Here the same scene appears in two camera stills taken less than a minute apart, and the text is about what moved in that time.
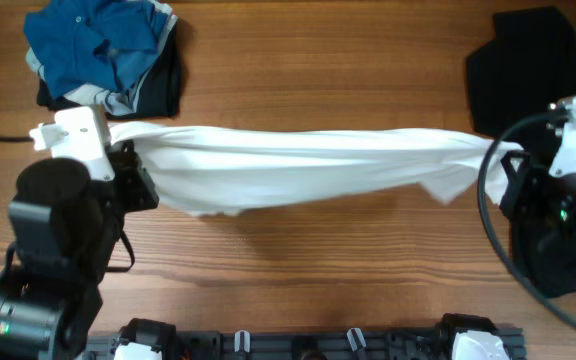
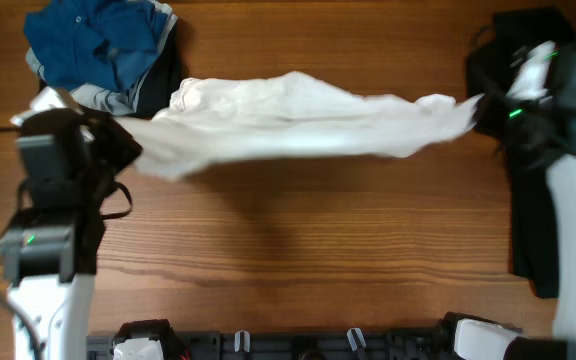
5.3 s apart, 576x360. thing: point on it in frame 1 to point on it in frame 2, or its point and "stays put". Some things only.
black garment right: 530,64 stays put
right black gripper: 527,183 to 492,114
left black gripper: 131,175 to 111,133
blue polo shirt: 103,42 stays put
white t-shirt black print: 219,170 to 215,121
